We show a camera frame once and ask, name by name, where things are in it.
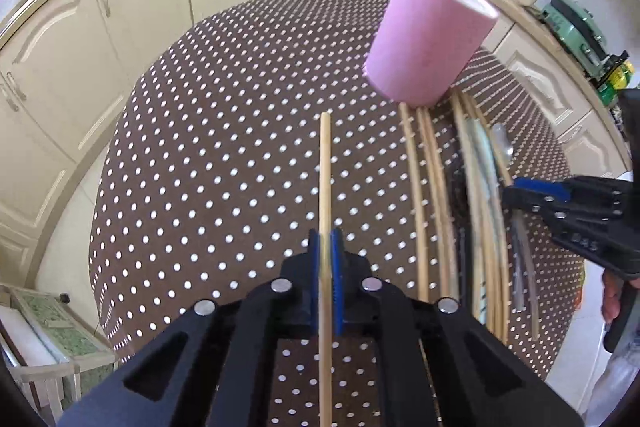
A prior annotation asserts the green kitchen appliance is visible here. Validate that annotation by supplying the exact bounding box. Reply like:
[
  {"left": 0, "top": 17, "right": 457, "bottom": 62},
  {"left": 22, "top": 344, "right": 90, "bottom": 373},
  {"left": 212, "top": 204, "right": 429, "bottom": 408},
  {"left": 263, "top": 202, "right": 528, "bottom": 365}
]
[{"left": 541, "top": 0, "right": 629, "bottom": 81}]

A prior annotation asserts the light green patterned utensil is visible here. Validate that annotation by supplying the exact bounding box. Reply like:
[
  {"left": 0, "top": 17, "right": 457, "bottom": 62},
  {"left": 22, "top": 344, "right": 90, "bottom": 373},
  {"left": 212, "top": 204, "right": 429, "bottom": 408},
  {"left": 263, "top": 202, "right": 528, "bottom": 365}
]
[{"left": 466, "top": 117, "right": 509, "bottom": 329}]

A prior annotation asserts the person's right hand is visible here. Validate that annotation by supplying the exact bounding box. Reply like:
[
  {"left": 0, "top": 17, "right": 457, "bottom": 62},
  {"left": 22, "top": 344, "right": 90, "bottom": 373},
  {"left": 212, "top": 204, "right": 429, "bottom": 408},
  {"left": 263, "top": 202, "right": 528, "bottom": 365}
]
[{"left": 601, "top": 270, "right": 625, "bottom": 324}]

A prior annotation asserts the pink cylindrical utensil holder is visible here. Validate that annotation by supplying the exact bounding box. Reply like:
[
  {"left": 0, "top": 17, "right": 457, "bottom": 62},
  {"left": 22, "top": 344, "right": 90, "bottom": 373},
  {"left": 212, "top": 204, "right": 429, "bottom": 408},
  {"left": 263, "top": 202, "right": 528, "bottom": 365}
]
[{"left": 363, "top": 0, "right": 499, "bottom": 107}]

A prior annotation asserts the metal spoon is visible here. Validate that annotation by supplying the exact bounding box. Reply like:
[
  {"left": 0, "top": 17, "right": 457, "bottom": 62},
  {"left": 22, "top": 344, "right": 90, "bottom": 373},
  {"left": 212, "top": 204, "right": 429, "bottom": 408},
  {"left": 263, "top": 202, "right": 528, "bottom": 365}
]
[{"left": 490, "top": 122, "right": 528, "bottom": 313}]

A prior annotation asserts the yellow green bottle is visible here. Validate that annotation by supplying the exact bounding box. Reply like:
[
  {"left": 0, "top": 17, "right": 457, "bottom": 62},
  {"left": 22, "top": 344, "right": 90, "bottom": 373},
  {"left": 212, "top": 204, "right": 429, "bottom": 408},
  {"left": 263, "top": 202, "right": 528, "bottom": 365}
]
[{"left": 597, "top": 60, "right": 634, "bottom": 108}]

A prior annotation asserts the brown polka dot tablecloth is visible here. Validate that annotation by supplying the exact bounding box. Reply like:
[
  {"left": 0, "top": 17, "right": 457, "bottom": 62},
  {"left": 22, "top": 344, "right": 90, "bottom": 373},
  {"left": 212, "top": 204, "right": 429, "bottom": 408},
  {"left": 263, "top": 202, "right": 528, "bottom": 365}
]
[{"left": 89, "top": 0, "right": 583, "bottom": 381}]

